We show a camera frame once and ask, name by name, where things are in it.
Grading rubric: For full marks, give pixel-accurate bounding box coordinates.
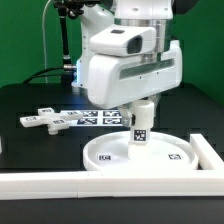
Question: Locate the white round table top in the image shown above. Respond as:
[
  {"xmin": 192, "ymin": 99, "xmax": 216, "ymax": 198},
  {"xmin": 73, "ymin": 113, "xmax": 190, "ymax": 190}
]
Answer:
[{"xmin": 83, "ymin": 131, "xmax": 198, "ymax": 171}]

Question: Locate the black cable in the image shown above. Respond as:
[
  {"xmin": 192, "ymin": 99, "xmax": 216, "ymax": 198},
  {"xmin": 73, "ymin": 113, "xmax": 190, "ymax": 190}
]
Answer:
[{"xmin": 22, "ymin": 66, "xmax": 76, "ymax": 85}]

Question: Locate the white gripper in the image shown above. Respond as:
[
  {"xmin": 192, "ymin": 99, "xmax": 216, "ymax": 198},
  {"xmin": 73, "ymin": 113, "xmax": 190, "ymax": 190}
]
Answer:
[{"xmin": 88, "ymin": 40, "xmax": 182, "ymax": 127}]

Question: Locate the black camera stand pole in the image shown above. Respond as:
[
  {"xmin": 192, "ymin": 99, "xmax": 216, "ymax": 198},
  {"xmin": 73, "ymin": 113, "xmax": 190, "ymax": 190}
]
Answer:
[{"xmin": 52, "ymin": 0, "xmax": 101, "ymax": 85}]

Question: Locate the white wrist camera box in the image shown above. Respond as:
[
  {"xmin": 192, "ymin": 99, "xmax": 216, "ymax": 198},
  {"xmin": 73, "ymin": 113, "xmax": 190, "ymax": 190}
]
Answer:
[{"xmin": 90, "ymin": 25, "xmax": 156, "ymax": 57}]

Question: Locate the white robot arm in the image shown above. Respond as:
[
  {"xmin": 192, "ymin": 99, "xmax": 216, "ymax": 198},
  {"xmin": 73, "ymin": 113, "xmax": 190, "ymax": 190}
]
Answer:
[{"xmin": 73, "ymin": 0, "xmax": 199, "ymax": 127}]

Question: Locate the white marker sheet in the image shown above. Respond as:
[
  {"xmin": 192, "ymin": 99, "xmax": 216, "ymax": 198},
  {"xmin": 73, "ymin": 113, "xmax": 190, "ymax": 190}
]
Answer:
[{"xmin": 69, "ymin": 110, "xmax": 122, "ymax": 127}]

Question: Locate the white cross-shaped table base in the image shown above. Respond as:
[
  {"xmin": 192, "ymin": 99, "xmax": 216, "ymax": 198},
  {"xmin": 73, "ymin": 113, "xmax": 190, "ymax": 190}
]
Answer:
[{"xmin": 20, "ymin": 107, "xmax": 83, "ymax": 135}]

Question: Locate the white L-shaped fence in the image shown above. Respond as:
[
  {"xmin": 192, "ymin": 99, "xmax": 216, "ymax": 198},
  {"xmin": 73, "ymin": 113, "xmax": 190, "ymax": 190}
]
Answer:
[{"xmin": 0, "ymin": 134, "xmax": 224, "ymax": 200}]

